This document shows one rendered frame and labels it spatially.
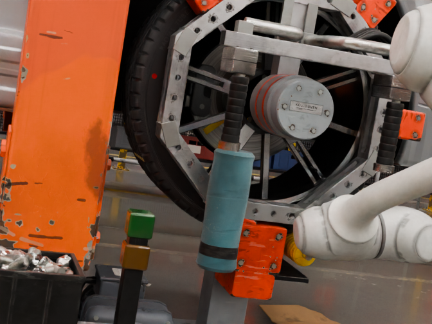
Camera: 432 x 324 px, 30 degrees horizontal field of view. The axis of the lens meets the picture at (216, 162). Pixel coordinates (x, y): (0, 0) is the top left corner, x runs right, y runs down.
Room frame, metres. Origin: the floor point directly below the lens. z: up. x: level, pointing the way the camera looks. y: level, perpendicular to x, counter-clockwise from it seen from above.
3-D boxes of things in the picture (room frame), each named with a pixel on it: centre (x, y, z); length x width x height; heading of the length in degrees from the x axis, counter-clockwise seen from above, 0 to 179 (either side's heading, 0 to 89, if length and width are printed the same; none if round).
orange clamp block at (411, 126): (1.95, -0.42, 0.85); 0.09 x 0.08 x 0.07; 105
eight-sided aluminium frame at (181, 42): (1.86, -0.12, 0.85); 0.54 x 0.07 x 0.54; 105
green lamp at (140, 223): (1.24, 0.10, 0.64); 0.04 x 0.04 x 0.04; 15
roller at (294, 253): (1.99, -0.21, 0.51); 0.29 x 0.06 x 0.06; 15
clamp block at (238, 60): (1.62, -0.01, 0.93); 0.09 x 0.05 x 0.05; 15
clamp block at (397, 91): (1.71, -0.34, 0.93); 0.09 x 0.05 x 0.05; 15
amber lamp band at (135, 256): (1.24, 0.10, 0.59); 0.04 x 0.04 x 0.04; 15
